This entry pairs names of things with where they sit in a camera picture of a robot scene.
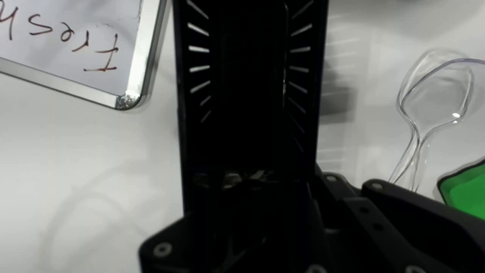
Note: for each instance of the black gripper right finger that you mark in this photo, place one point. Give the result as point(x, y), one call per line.
point(382, 227)

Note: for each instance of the clear plastic spoon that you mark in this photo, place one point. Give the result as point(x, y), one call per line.
point(433, 95)

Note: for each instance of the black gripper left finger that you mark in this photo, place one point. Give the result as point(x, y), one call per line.
point(245, 242)

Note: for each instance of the green eraser block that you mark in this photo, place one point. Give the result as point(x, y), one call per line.
point(463, 188)

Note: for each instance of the small framed whiteboard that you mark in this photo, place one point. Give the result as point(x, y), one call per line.
point(97, 50)

